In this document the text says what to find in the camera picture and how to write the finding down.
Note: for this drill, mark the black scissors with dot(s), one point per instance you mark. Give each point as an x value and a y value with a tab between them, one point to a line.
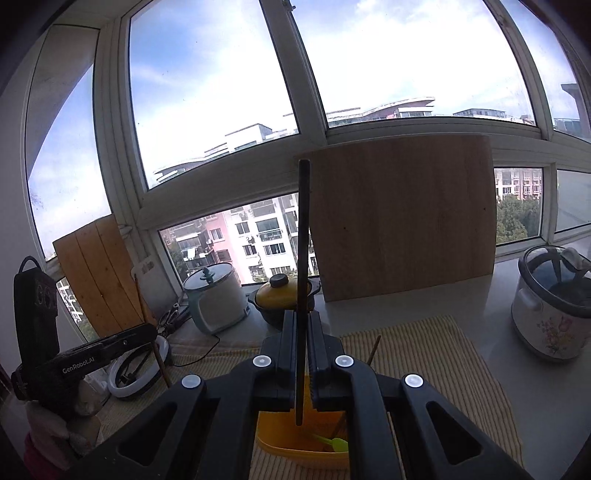
171	318

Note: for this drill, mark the white cutting board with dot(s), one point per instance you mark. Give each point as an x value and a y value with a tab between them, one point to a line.
157	286

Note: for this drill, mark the white window frame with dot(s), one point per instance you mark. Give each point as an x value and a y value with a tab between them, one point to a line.
302	69

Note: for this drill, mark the yellow plastic container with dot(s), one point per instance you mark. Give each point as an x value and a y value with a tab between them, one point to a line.
277	438

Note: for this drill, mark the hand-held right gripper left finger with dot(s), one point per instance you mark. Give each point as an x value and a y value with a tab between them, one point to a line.
286	360

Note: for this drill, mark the striped tablecloth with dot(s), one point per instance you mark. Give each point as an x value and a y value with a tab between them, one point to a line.
438	360

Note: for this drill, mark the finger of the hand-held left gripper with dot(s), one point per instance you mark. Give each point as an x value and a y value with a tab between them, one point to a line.
131	341

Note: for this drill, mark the red-tipped wooden chopstick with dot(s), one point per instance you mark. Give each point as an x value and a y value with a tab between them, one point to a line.
374	348

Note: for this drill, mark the wooden plank board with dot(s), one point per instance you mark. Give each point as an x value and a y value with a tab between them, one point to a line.
101	277

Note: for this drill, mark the white and teal cooker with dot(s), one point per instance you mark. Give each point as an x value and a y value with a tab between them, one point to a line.
217	300

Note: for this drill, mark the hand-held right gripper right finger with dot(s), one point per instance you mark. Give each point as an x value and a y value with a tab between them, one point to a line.
318	364

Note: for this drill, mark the black chopstick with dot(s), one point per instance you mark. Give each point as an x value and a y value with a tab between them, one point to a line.
304	230

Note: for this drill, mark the person's left hand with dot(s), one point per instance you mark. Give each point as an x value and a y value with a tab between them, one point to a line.
51	429

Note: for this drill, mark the green plastic spoon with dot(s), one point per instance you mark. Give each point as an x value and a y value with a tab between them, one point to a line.
337	444

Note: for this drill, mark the white floral rice cooker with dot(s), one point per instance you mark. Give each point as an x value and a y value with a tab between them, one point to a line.
549	318

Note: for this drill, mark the black clay pot yellow lid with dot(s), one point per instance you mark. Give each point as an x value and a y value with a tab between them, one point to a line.
277	295

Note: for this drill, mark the light wooden board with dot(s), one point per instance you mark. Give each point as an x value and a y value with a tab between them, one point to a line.
401	217

